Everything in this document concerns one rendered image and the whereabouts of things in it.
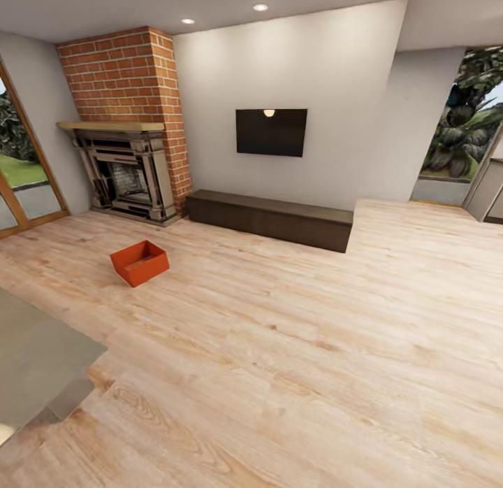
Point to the door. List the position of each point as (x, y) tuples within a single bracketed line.
[(29, 196)]

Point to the wall mounted tv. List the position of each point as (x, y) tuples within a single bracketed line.
[(276, 132)]

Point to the wood fireplace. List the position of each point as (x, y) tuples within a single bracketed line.
[(128, 173)]

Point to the fixed window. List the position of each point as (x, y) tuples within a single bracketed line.
[(467, 130)]

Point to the coffee table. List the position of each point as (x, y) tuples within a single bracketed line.
[(42, 364)]

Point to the storage box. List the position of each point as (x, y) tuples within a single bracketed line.
[(141, 262)]

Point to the cabinet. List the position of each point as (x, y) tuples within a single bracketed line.
[(296, 222)]

